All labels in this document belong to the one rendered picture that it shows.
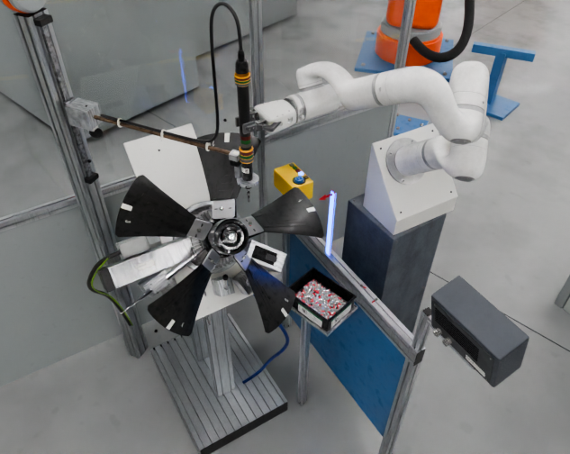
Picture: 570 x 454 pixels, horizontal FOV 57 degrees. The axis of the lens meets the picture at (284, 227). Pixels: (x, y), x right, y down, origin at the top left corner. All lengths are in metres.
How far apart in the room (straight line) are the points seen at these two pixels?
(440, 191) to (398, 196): 0.21
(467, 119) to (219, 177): 0.82
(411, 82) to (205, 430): 1.83
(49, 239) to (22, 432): 0.98
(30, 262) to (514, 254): 2.80
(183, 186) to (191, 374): 1.13
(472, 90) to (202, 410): 1.88
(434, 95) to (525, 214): 2.67
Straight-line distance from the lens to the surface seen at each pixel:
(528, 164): 4.53
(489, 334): 1.54
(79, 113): 1.91
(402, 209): 2.15
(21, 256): 2.49
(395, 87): 1.43
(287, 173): 2.22
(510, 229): 3.85
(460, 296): 1.59
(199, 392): 2.71
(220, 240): 1.71
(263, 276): 1.84
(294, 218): 1.85
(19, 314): 2.72
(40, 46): 1.88
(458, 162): 1.83
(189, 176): 1.98
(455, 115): 1.44
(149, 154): 1.96
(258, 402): 2.65
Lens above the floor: 2.41
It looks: 43 degrees down
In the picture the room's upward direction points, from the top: straight up
